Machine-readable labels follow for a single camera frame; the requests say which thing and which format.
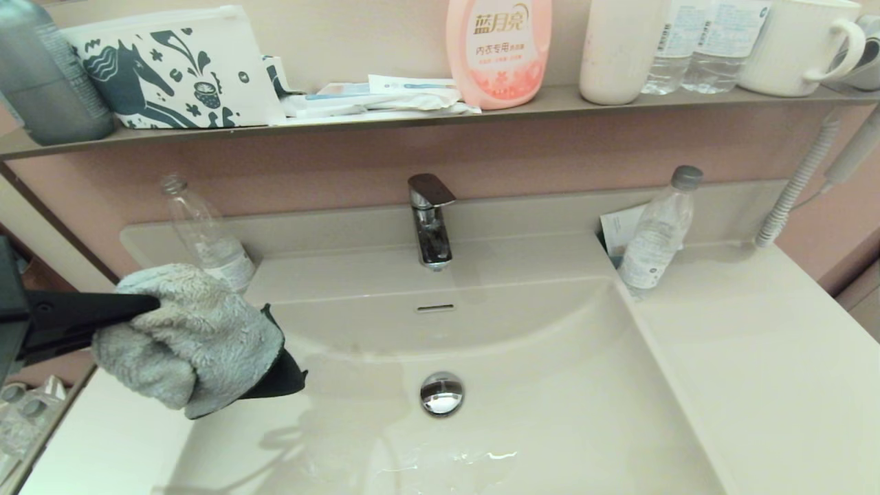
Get grey fluffy cleaning cloth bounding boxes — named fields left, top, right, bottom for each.
left=91, top=263, right=309, bottom=420

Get chrome faucet lever handle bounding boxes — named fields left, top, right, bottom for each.
left=408, top=173, right=457, bottom=208

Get chrome faucet body spout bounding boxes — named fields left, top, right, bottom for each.
left=412, top=203, right=454, bottom=271

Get white ceramic sink basin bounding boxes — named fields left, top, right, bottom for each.
left=21, top=180, right=880, bottom=495

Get clear capless water bottle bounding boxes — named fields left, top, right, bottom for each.
left=161, top=172, right=259, bottom=295

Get dark grey bottle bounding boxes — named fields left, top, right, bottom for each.
left=0, top=0, right=118, bottom=146

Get white horse print pouch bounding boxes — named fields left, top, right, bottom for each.
left=60, top=5, right=287, bottom=130

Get small white patterned pouch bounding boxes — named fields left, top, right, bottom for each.
left=263, top=54, right=293, bottom=96

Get white blue sachet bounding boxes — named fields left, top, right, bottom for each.
left=316, top=82, right=374, bottom=101

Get chrome drain stopper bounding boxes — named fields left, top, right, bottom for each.
left=420, top=371, right=465, bottom=417

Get white toothbrush packet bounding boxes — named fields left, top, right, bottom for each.
left=368, top=74, right=459, bottom=94

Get pink detergent bottle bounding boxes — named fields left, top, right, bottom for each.
left=445, top=0, right=553, bottom=111

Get white paper card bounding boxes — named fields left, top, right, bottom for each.
left=599, top=203, right=648, bottom=269

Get clear bottle grey cap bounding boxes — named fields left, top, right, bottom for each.
left=616, top=165, right=703, bottom=300

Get beige tumbler cup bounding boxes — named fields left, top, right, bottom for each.
left=578, top=0, right=671, bottom=106

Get clear labelled water bottle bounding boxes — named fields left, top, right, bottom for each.
left=640, top=0, right=716, bottom=96
left=680, top=0, right=771, bottom=94

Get white ribbed mug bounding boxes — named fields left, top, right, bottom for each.
left=737, top=0, right=866, bottom=98

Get grey wall shelf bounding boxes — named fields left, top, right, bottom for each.
left=0, top=84, right=880, bottom=162

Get white coiled cord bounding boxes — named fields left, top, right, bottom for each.
left=754, top=113, right=839, bottom=248

